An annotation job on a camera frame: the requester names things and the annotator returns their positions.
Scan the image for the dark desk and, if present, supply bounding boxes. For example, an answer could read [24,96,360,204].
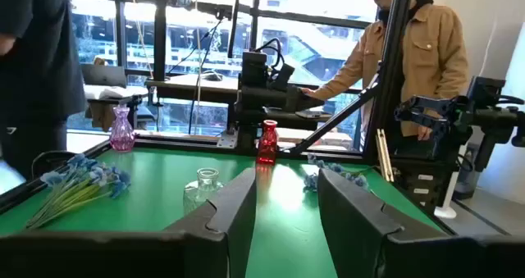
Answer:
[84,84,149,131]

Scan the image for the black aluminium table frame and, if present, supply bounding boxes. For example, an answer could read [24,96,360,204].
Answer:
[0,0,416,216]

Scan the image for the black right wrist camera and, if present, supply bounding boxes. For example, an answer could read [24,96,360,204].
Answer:
[268,62,296,91]

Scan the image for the white stand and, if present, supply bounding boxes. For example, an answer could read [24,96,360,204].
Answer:
[433,162,459,221]

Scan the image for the computer mouse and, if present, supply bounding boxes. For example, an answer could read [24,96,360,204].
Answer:
[201,70,225,83]

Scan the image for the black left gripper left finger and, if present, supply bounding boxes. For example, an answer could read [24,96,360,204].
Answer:
[163,166,258,278]

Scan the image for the clear glass vase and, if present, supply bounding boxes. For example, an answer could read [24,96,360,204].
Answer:
[182,167,225,217]

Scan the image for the gold metal strip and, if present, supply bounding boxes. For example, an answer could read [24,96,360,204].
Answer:
[376,128,395,184]

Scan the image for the blue flower bunch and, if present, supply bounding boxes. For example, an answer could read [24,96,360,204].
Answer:
[303,153,377,194]
[25,153,132,230]

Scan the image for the green table mat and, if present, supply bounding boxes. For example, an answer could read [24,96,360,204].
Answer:
[0,146,446,278]

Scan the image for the person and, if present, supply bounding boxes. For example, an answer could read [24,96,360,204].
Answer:
[301,0,471,142]
[0,0,89,180]

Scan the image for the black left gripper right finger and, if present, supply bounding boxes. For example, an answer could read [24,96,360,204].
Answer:
[317,168,448,278]

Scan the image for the silver mounting plate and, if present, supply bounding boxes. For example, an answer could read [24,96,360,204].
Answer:
[216,130,240,149]

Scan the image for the purple glass vase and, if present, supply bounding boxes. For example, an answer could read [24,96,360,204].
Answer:
[109,104,136,153]

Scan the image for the dark open laptop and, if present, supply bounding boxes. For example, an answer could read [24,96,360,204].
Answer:
[80,63,128,89]

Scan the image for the grey desk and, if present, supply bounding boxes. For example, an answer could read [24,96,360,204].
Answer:
[144,73,243,106]

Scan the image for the grey canister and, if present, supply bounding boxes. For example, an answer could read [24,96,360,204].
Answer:
[453,141,482,201]

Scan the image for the red glass vase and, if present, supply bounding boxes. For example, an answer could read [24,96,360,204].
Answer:
[256,119,280,166]

